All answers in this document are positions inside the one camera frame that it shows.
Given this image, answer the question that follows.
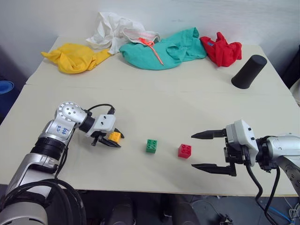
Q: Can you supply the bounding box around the green crumpled cloth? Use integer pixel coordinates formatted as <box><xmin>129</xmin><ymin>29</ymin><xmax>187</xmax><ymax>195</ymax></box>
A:
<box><xmin>119</xmin><ymin>27</ymin><xmax>208</xmax><ymax>71</ymax></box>

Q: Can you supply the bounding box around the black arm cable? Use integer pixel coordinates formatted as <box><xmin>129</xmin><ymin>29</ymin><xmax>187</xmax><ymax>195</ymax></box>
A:
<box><xmin>243</xmin><ymin>158</ymin><xmax>282</xmax><ymax>225</ymax></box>
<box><xmin>85</xmin><ymin>104</ymin><xmax>116</xmax><ymax>117</ymax></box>

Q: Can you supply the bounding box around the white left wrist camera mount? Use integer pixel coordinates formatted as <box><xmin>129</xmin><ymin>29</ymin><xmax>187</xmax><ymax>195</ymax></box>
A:
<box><xmin>85</xmin><ymin>114</ymin><xmax>117</xmax><ymax>137</ymax></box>

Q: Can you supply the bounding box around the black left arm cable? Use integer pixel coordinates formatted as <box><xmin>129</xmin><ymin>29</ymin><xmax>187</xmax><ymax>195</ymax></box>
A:
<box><xmin>85</xmin><ymin>104</ymin><xmax>116</xmax><ymax>117</ymax></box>

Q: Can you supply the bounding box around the dark rounded shape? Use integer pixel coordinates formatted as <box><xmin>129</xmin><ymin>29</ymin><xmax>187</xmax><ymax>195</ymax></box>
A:
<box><xmin>110</xmin><ymin>199</ymin><xmax>137</xmax><ymax>225</ymax></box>

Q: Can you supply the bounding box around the black shoulder cable bundle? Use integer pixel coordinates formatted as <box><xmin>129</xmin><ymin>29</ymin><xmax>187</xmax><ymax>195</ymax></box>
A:
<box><xmin>0</xmin><ymin>178</ymin><xmax>86</xmax><ymax>225</ymax></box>

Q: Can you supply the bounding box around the blue barrel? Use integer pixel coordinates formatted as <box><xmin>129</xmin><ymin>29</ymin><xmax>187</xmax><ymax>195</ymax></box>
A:
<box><xmin>0</xmin><ymin>80</ymin><xmax>15</xmax><ymax>95</ymax></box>

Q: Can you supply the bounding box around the yellow toy brick cube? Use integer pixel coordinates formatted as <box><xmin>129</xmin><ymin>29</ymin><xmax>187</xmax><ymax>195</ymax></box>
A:
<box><xmin>108</xmin><ymin>131</ymin><xmax>121</xmax><ymax>143</ymax></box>

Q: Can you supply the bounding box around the green toy brick cube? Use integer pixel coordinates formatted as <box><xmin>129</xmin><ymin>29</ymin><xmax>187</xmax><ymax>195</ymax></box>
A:
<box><xmin>145</xmin><ymin>138</ymin><xmax>159</xmax><ymax>154</ymax></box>

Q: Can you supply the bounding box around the blue floor cable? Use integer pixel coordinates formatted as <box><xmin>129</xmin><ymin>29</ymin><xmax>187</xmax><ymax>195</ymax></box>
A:
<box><xmin>268</xmin><ymin>205</ymin><xmax>293</xmax><ymax>221</ymax></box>

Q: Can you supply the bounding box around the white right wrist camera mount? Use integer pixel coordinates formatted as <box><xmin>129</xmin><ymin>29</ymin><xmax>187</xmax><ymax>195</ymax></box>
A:
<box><xmin>225</xmin><ymin>119</ymin><xmax>259</xmax><ymax>163</ymax></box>

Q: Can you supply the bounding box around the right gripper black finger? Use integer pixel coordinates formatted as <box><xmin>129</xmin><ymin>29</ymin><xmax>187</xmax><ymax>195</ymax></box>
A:
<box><xmin>190</xmin><ymin>129</ymin><xmax>228</xmax><ymax>141</ymax></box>
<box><xmin>191</xmin><ymin>161</ymin><xmax>237</xmax><ymax>178</ymax></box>

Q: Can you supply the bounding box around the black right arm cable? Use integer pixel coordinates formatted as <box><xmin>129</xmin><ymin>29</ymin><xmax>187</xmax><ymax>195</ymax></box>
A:
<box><xmin>243</xmin><ymin>158</ymin><xmax>282</xmax><ymax>225</ymax></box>

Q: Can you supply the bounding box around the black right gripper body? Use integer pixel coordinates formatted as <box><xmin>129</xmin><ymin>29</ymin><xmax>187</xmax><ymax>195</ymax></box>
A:
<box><xmin>223</xmin><ymin>136</ymin><xmax>251</xmax><ymax>168</ymax></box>

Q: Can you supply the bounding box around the white crumpled cloth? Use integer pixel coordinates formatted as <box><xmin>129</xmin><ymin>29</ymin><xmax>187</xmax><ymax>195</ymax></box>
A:
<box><xmin>86</xmin><ymin>11</ymin><xmax>161</xmax><ymax>55</ymax></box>

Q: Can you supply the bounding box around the orange drawstring cord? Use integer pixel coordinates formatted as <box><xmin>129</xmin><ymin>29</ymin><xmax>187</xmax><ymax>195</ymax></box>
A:
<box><xmin>138</xmin><ymin>37</ymin><xmax>165</xmax><ymax>66</ymax></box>

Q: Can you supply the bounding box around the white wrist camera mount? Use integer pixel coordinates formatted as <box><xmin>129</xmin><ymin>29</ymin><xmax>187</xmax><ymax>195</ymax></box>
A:
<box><xmin>85</xmin><ymin>114</ymin><xmax>117</xmax><ymax>137</ymax></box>
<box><xmin>225</xmin><ymin>119</ymin><xmax>259</xmax><ymax>163</ymax></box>

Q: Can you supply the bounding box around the red crumpled cloth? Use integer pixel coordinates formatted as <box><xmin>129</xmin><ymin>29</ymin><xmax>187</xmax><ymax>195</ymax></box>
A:
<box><xmin>199</xmin><ymin>31</ymin><xmax>243</xmax><ymax>68</ymax></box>

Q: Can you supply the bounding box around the black upturned cup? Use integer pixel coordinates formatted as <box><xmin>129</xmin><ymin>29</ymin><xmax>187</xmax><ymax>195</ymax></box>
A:
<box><xmin>231</xmin><ymin>54</ymin><xmax>268</xmax><ymax>90</ymax></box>

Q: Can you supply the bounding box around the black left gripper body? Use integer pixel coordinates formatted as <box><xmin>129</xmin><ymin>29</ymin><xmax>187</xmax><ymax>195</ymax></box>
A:
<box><xmin>90</xmin><ymin>130</ymin><xmax>110</xmax><ymax>147</ymax></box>

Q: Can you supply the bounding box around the yellow crumpled cloth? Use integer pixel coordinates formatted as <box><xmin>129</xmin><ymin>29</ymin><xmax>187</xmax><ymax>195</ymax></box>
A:
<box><xmin>41</xmin><ymin>43</ymin><xmax>111</xmax><ymax>75</ymax></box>

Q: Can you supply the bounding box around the red toy brick cube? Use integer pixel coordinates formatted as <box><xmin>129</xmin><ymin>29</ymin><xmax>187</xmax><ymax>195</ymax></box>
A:
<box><xmin>177</xmin><ymin>143</ymin><xmax>193</xmax><ymax>159</ymax></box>

